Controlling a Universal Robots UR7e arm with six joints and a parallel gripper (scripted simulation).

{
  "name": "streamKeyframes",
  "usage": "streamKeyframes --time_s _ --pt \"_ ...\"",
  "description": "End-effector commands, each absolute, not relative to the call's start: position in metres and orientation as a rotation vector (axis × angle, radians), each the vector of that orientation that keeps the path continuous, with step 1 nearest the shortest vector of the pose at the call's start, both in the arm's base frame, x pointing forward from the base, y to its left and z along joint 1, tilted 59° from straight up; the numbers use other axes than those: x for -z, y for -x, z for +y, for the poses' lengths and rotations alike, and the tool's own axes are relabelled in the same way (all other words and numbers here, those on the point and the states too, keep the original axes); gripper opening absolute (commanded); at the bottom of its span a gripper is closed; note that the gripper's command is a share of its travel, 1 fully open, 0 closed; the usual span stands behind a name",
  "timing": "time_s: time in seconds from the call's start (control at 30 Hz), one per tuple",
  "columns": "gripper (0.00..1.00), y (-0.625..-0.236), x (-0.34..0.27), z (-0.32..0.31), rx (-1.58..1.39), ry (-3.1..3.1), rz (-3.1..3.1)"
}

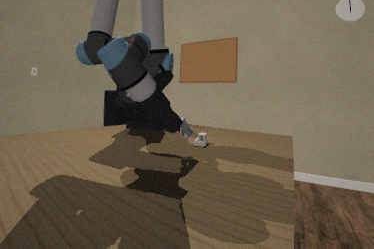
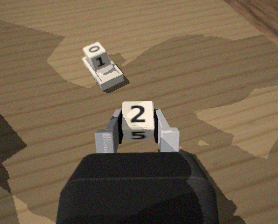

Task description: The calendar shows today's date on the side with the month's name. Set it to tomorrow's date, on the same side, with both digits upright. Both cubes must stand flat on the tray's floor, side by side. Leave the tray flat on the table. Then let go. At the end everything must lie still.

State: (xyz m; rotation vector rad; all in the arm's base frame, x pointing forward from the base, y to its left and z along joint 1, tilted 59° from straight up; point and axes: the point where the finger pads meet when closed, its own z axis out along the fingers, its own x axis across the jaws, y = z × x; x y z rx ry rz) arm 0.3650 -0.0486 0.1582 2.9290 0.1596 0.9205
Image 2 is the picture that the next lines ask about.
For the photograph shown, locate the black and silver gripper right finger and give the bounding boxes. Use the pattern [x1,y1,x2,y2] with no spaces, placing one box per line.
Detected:
[154,109,180,152]

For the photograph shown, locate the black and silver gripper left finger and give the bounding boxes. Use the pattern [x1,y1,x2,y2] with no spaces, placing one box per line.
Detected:
[95,109,123,153]

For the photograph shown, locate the white tray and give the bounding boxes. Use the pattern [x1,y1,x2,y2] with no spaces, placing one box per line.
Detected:
[82,55,124,91]

